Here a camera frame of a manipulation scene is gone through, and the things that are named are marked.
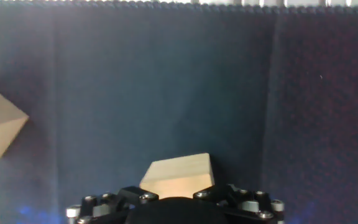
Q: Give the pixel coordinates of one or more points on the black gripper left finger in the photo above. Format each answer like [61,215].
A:
[129,196]

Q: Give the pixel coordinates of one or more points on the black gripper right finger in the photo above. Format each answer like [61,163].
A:
[228,194]

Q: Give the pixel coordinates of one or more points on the blue mountain print cloth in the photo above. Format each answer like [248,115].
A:
[179,93]

